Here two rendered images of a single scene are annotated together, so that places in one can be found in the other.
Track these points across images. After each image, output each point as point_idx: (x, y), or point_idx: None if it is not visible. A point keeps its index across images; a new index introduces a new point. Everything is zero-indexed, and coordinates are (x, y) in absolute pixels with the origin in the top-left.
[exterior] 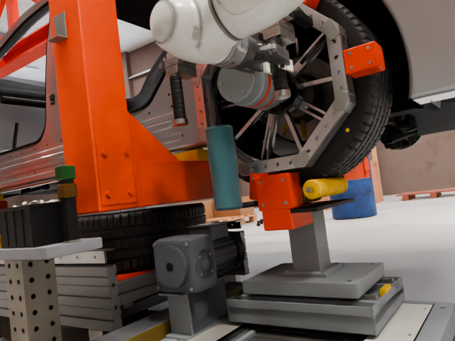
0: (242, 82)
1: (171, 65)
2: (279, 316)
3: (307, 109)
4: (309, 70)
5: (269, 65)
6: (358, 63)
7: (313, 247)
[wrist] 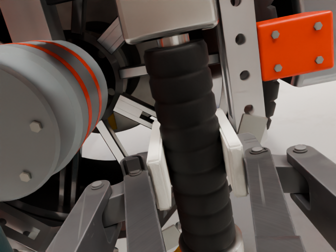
0: (13, 148)
1: None
2: None
3: (145, 119)
4: (110, 17)
5: (165, 159)
6: (293, 59)
7: None
